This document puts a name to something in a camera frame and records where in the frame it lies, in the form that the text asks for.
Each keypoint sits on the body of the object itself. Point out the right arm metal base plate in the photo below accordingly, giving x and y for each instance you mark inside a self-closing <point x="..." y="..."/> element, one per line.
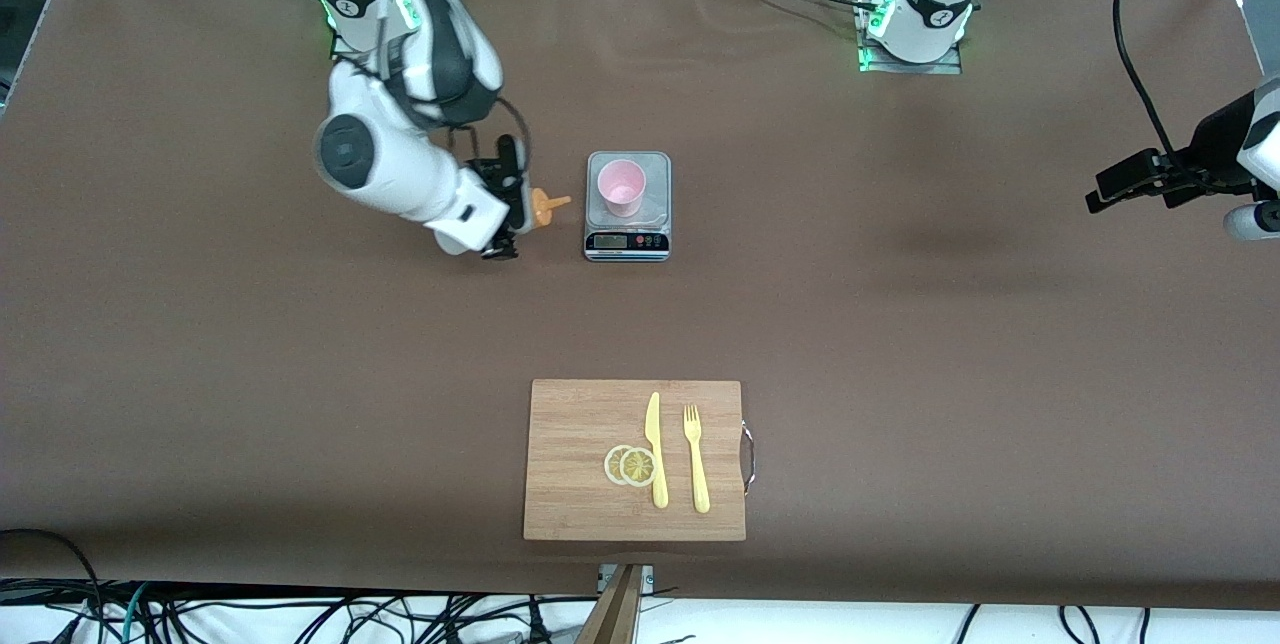
<point x="336" y="49"/>

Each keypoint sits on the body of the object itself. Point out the wooden support beam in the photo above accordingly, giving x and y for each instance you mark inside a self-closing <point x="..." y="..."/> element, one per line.
<point x="615" y="614"/>

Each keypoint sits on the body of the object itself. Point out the pink plastic cup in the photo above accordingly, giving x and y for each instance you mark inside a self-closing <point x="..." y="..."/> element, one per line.
<point x="620" y="186"/>

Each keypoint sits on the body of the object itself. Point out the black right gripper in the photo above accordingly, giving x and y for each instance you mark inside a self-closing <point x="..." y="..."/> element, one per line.
<point x="494" y="175"/>

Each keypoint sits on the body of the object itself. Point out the lemon slice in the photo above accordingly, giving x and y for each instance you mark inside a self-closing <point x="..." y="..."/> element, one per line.
<point x="611" y="465"/>
<point x="637" y="467"/>

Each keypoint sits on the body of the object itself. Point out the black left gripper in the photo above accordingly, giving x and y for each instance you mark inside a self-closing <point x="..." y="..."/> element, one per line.
<point x="1186" y="167"/>

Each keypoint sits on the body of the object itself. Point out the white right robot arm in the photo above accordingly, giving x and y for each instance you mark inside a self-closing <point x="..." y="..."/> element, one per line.
<point x="400" y="174"/>

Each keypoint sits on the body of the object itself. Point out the wooden cutting board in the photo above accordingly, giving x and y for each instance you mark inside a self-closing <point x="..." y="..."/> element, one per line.
<point x="580" y="424"/>

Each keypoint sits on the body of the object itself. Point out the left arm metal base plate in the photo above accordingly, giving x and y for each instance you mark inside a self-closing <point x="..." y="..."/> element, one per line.
<point x="940" y="69"/>

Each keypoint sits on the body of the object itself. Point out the yellow plastic knife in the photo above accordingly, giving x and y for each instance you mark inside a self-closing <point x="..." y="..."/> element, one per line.
<point x="660" y="489"/>

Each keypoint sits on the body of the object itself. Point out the small metal bracket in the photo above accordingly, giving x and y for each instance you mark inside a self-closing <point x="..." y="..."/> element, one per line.
<point x="648" y="579"/>

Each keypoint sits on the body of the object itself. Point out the brown table cover mat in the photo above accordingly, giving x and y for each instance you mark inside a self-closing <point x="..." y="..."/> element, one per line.
<point x="300" y="424"/>

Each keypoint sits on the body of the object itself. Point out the yellow plastic fork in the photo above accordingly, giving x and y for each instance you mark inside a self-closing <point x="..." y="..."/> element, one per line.
<point x="698" y="474"/>

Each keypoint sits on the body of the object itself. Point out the silver digital kitchen scale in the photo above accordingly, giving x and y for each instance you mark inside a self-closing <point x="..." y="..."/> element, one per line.
<point x="628" y="242"/>

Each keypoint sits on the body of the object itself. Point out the squeeze bottle with orange cap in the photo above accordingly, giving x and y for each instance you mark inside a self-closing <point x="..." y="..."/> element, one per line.
<point x="545" y="207"/>

